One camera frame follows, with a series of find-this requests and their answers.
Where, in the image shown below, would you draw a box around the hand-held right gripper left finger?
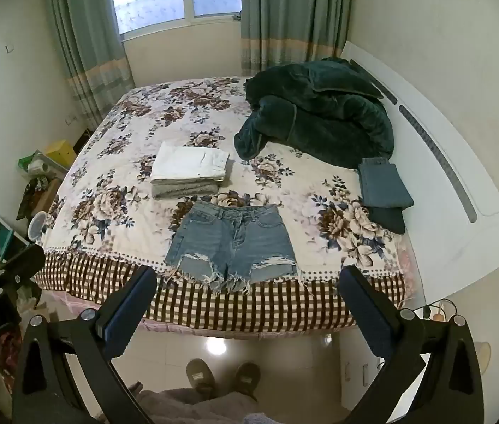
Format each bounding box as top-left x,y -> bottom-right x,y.
11,266 -> 158,424

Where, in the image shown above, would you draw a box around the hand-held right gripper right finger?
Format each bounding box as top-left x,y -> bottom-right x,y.
337,266 -> 485,424

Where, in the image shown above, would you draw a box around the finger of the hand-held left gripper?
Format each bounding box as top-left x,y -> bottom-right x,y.
0,244 -> 46,302

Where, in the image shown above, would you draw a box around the frayed blue denim shorts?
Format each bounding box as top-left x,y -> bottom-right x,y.
164,200 -> 299,294

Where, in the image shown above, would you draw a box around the folded dark green pants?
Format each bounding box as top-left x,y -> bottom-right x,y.
368,205 -> 406,235

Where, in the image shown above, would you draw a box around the folded grey pants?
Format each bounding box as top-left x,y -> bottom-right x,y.
150,180 -> 220,199

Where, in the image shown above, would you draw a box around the folded white pants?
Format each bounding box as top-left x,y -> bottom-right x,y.
150,141 -> 231,185

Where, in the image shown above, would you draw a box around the teal box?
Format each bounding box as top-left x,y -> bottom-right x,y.
0,216 -> 29,260

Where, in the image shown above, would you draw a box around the white round container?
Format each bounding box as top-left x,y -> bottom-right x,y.
27,211 -> 48,243

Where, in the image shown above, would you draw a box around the white bedside cabinet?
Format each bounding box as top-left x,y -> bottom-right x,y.
338,327 -> 387,400

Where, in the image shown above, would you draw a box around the brown cardboard box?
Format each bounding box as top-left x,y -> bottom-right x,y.
24,177 -> 62,217

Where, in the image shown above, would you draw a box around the green and white bag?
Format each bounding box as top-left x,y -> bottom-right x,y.
18,150 -> 56,176

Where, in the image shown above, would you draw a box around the person's grey trouser legs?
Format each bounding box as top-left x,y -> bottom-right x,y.
137,388 -> 272,424

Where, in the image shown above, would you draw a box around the yellow box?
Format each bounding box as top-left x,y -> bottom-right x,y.
45,140 -> 78,163

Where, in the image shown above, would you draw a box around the folded blue jeans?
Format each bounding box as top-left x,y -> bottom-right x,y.
358,157 -> 414,209

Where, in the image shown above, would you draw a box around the person's right shoe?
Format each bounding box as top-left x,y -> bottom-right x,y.
233,362 -> 261,400

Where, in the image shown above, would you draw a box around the white headboard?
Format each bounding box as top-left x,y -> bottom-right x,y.
340,41 -> 499,314

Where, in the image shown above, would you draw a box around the dark green plush blanket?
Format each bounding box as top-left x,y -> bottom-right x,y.
234,57 -> 396,169

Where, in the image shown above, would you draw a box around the bed with floral bedspread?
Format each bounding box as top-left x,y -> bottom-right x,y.
33,76 -> 417,340

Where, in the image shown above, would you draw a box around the grey-green curtain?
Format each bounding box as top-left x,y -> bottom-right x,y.
41,0 -> 136,131
240,0 -> 355,77

